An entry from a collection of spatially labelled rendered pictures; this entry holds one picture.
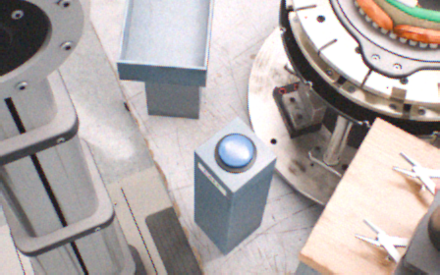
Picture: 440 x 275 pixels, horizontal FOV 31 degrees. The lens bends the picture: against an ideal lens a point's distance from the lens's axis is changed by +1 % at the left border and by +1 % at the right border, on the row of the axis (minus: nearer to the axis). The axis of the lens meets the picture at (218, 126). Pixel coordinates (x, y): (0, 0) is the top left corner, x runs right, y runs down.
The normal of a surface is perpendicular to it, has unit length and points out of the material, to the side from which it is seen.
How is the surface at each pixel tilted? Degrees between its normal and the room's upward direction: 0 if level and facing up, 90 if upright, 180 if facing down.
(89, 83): 0
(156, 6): 0
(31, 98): 90
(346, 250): 0
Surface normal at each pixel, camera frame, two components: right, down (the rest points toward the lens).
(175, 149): 0.03, -0.44
